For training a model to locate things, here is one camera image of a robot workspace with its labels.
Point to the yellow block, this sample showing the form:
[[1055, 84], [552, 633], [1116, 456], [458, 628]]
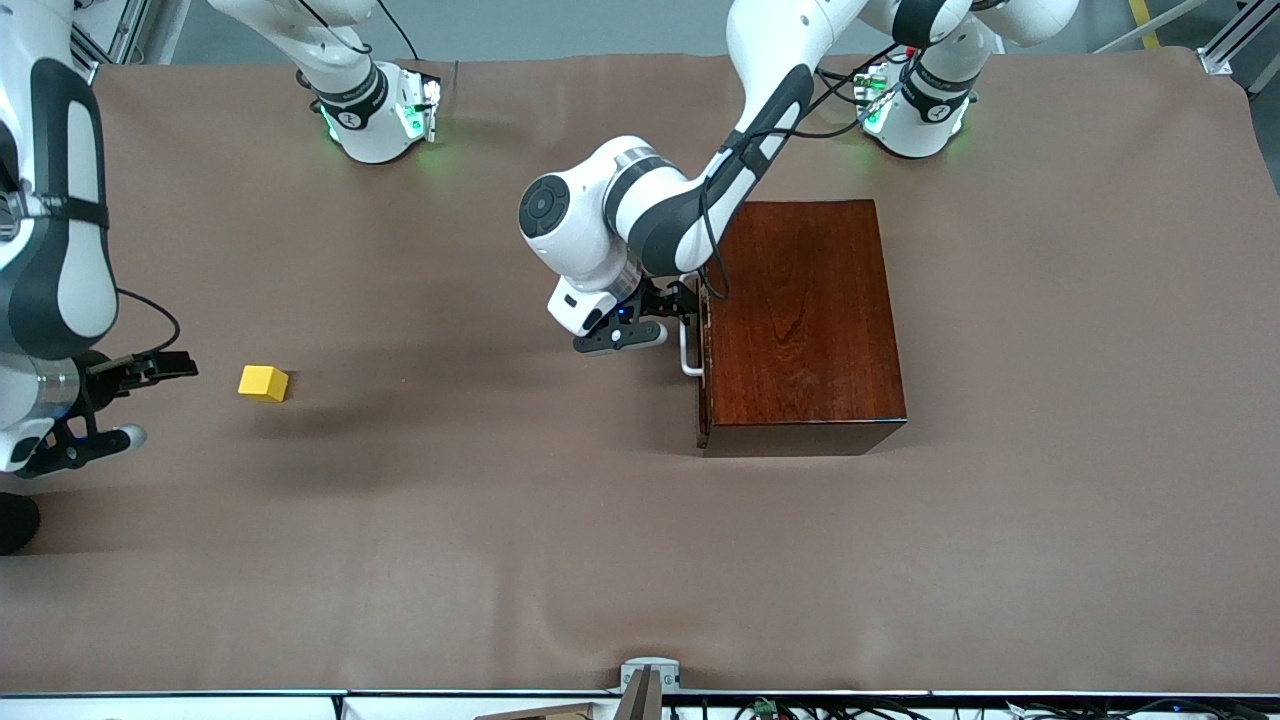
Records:
[[262, 383]]

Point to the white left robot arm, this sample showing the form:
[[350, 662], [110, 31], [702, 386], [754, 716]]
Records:
[[575, 240]]

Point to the large table cover cloth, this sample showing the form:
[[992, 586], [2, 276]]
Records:
[[450, 520]]

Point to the grey metal bar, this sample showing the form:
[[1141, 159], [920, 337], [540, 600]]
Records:
[[1110, 43]]

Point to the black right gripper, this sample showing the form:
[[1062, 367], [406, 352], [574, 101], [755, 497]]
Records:
[[103, 381]]

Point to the grey metal clamp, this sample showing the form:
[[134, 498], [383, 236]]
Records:
[[650, 665]]

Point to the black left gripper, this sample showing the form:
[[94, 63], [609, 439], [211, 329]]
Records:
[[657, 298]]

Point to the aluminium profile frame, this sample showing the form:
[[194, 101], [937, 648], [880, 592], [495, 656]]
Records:
[[1225, 52], [125, 30]]

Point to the dark wooden cabinet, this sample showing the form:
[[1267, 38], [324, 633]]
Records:
[[800, 320]]

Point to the white table edge rail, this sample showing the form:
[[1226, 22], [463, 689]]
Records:
[[200, 708]]

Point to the flat wooden board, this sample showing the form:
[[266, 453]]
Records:
[[540, 713]]

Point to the black round object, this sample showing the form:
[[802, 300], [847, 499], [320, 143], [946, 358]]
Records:
[[15, 525]]

